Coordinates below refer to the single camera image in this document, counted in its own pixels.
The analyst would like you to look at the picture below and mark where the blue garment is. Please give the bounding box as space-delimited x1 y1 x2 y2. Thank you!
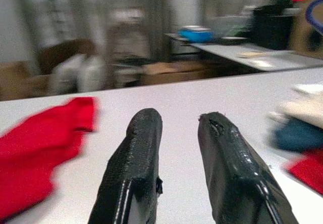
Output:
270 119 323 154

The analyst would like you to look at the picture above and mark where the dark plate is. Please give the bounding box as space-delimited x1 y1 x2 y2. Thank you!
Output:
219 36 248 45

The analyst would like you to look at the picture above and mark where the blue hose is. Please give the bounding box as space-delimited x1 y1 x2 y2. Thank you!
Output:
305 0 323 37

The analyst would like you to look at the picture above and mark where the white bag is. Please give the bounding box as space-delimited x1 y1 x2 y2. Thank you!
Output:
52 53 106 93

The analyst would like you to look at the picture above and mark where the brown chair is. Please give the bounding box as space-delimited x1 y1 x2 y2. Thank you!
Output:
37 38 96 76

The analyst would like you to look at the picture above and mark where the grey table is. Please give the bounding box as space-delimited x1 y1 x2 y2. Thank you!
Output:
165 32 323 72

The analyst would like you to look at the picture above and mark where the cardboard box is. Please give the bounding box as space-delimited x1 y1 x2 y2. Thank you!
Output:
141 62 210 83

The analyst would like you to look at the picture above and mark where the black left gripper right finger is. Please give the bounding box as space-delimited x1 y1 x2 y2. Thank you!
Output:
197 111 300 224

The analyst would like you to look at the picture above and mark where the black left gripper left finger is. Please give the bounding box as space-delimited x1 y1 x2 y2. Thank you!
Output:
87 107 164 224

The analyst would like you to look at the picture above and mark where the blue bowl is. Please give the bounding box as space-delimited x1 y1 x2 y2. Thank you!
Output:
178 26 214 43

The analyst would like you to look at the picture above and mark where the black box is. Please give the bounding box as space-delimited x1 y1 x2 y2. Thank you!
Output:
252 6 295 50

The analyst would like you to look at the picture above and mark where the red garment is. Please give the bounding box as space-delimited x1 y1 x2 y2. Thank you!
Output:
0 96 100 221
284 149 323 196

